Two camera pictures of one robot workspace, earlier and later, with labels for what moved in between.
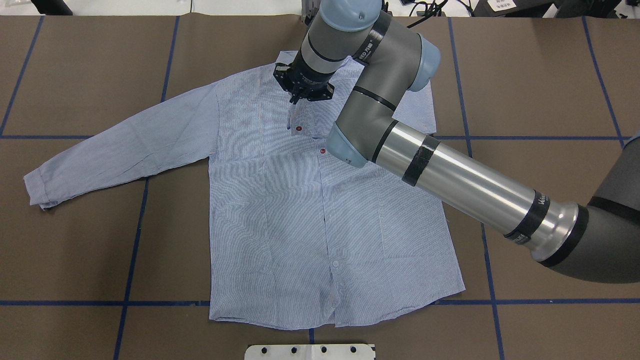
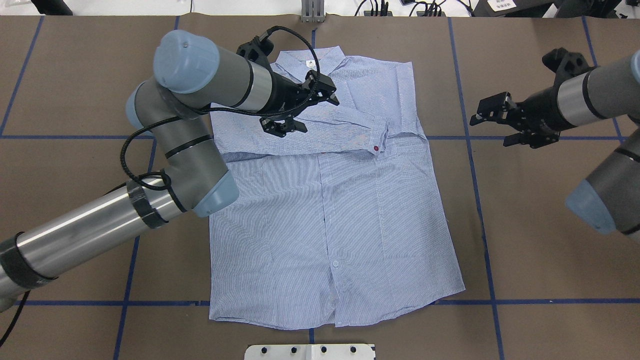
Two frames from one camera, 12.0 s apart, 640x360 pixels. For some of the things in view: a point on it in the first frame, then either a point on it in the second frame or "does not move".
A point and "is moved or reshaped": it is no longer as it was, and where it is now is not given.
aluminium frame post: [309, 9] does not move
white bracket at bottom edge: [309, 352] does not move
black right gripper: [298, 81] to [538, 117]
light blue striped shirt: [297, 236] is moved or reshaped
